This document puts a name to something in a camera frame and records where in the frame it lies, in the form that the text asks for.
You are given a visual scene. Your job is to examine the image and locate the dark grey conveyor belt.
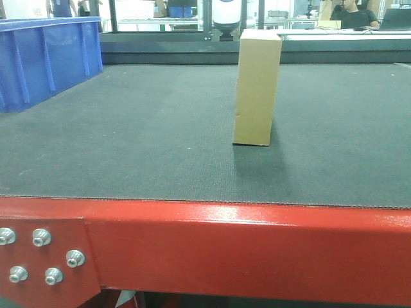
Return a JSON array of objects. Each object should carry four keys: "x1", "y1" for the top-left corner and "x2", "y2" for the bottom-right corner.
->
[{"x1": 1, "y1": 64, "x2": 410, "y2": 209}]

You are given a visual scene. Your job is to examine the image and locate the large blue plastic crate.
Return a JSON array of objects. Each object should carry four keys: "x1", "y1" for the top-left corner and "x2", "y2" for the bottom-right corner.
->
[{"x1": 1, "y1": 17, "x2": 103, "y2": 112}]

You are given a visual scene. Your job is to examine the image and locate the small cardboard box on desk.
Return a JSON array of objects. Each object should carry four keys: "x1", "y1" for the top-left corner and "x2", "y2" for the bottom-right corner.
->
[{"x1": 316, "y1": 20, "x2": 341, "y2": 30}]

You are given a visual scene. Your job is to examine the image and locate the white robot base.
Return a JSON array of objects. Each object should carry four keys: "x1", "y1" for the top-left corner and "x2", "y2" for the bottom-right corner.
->
[{"x1": 211, "y1": 0, "x2": 241, "y2": 33}]

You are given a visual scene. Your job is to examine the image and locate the seated person in black shirt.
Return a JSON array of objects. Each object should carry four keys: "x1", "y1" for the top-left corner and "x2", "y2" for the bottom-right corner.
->
[{"x1": 330, "y1": 0, "x2": 380, "y2": 29}]

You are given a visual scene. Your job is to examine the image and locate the red metal conveyor frame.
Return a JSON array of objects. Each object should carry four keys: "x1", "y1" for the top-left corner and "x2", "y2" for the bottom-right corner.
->
[{"x1": 1, "y1": 196, "x2": 410, "y2": 307}]

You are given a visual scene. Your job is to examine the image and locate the white background desk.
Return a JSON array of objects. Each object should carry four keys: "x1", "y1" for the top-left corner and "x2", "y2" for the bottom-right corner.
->
[{"x1": 274, "y1": 28, "x2": 410, "y2": 41}]

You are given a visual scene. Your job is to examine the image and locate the silver hex bolt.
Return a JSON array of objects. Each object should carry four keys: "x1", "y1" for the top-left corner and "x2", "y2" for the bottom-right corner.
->
[
  {"x1": 44, "y1": 268, "x2": 64, "y2": 286},
  {"x1": 0, "y1": 227, "x2": 16, "y2": 246},
  {"x1": 9, "y1": 266, "x2": 28, "y2": 284},
  {"x1": 66, "y1": 250, "x2": 85, "y2": 268},
  {"x1": 32, "y1": 228, "x2": 51, "y2": 247}
]

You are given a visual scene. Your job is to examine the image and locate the black laptop on desk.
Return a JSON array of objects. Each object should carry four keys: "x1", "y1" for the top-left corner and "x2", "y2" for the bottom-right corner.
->
[{"x1": 380, "y1": 8, "x2": 411, "y2": 31}]

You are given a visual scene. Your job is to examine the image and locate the tall brown cardboard box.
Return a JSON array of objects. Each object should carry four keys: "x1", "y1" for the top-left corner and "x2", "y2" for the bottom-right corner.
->
[{"x1": 233, "y1": 29, "x2": 282, "y2": 146}]

